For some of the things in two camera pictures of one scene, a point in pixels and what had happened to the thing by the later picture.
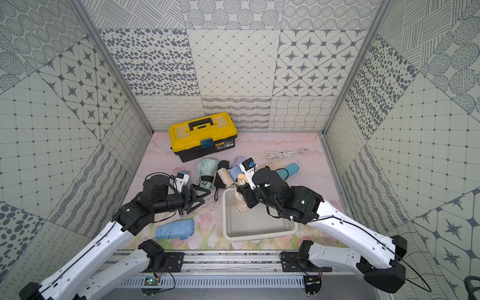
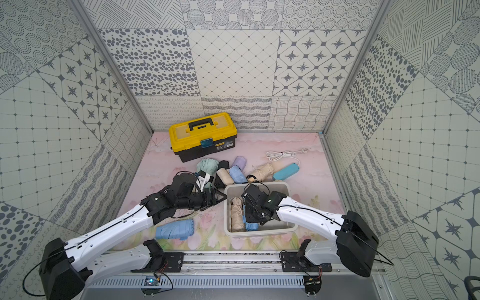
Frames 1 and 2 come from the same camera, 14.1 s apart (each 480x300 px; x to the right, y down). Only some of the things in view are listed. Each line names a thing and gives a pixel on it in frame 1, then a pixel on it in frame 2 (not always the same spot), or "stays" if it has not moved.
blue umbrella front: (180, 229) stays
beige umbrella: (241, 205) -> (237, 222)
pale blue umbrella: (235, 171) stays
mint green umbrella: (206, 167) stays
